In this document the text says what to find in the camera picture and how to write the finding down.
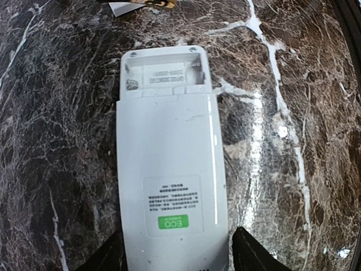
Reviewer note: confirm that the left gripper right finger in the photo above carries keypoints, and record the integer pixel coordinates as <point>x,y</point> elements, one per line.
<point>250,255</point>

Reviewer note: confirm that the white battery cover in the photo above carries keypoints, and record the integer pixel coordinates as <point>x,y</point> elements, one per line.
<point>121,8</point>

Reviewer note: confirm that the gold AAA battery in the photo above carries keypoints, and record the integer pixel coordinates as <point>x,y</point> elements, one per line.
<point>156,3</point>

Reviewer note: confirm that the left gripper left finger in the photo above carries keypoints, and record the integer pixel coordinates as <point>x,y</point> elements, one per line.
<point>110,256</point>

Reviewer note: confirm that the white remote control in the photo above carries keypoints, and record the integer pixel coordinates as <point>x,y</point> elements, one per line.
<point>171,175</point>

